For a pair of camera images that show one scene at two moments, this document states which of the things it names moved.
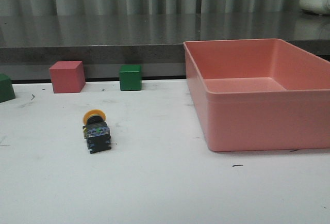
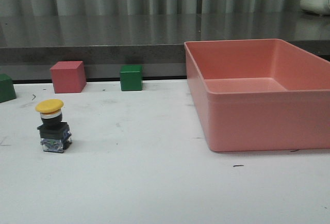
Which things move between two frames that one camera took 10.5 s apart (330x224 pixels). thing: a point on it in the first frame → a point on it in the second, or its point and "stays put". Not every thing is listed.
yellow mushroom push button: (96, 130) → (55, 135)
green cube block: (130, 77) stays put
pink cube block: (67, 76) stays put
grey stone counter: (29, 44) stays put
